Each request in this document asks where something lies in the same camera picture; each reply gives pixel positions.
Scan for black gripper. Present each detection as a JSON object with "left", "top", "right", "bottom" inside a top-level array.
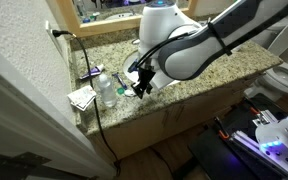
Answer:
[{"left": 130, "top": 66, "right": 157, "bottom": 100}]

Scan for white contact lens case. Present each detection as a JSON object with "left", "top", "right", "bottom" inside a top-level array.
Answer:
[{"left": 123, "top": 89, "right": 138, "bottom": 98}]

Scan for blue razor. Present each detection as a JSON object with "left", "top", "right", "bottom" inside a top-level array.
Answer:
[{"left": 111, "top": 72, "right": 129, "bottom": 90}]

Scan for white sink basin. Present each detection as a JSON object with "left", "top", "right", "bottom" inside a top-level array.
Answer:
[{"left": 122, "top": 50, "right": 142, "bottom": 83}]

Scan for clear plastic water bottle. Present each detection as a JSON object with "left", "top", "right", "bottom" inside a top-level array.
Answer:
[{"left": 97, "top": 73, "right": 118, "bottom": 108}]

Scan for wooden vanity cabinet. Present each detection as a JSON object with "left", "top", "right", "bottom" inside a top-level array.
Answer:
[{"left": 83, "top": 71, "right": 278, "bottom": 161}]

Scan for purple toothpaste tube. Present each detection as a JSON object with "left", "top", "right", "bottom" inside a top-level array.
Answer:
[{"left": 78, "top": 63, "right": 106, "bottom": 81}]

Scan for white paper packets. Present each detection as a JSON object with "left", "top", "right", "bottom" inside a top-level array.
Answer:
[{"left": 66, "top": 84, "right": 98, "bottom": 112}]

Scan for black orange clamp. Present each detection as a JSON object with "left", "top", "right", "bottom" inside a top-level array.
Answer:
[
  {"left": 213, "top": 116, "right": 232, "bottom": 141},
  {"left": 247, "top": 104, "right": 263, "bottom": 118}
]

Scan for black robot cart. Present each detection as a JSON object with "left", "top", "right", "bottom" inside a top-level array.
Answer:
[{"left": 188, "top": 93, "right": 288, "bottom": 180}]

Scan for wooden framed mirror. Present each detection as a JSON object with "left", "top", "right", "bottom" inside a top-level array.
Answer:
[{"left": 55, "top": 0, "right": 198, "bottom": 38}]

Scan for white toilet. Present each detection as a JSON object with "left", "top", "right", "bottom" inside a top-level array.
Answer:
[{"left": 243, "top": 14, "right": 288, "bottom": 103}]

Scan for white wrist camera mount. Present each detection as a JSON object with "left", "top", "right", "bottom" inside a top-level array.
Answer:
[{"left": 148, "top": 70, "right": 180, "bottom": 91}]

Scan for black power cable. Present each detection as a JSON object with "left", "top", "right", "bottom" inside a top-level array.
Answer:
[{"left": 52, "top": 29, "right": 122, "bottom": 178}]

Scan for black cable strap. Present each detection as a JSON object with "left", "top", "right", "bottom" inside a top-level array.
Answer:
[{"left": 206, "top": 20, "right": 233, "bottom": 57}]

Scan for white wall outlet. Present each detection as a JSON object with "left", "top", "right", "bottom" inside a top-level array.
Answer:
[{"left": 44, "top": 20, "right": 65, "bottom": 54}]

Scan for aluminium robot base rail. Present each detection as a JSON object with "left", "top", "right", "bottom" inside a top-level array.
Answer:
[{"left": 228, "top": 109, "right": 288, "bottom": 180}]

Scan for white door frame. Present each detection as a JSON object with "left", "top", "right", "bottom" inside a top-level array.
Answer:
[{"left": 0, "top": 39, "right": 117, "bottom": 180}]

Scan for dark metal bracket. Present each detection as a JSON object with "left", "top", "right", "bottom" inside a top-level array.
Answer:
[{"left": 0, "top": 149, "right": 98, "bottom": 180}]

